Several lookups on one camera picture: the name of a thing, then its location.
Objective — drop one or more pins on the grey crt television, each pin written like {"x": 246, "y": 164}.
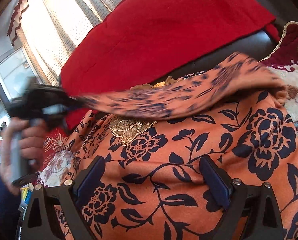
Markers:
{"x": 16, "y": 70}

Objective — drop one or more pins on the person's left hand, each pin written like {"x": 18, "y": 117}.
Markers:
{"x": 31, "y": 147}

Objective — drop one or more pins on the orange floral small garment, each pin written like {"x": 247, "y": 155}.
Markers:
{"x": 152, "y": 141}

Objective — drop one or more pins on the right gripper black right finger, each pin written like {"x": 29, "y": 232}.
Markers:
{"x": 249, "y": 211}

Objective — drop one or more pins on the dark blue sleeve forearm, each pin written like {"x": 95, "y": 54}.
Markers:
{"x": 9, "y": 212}

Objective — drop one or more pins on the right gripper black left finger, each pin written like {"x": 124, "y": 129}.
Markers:
{"x": 40, "y": 220}

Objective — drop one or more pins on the red blanket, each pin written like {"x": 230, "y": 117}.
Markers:
{"x": 143, "y": 40}

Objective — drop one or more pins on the floral plush seat cover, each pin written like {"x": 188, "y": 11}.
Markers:
{"x": 283, "y": 61}

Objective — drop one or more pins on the white dotted curtain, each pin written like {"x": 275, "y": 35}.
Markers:
{"x": 50, "y": 30}

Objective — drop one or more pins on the red gift box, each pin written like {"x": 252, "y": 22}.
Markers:
{"x": 54, "y": 160}

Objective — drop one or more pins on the black leather sofa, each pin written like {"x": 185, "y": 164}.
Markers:
{"x": 216, "y": 43}

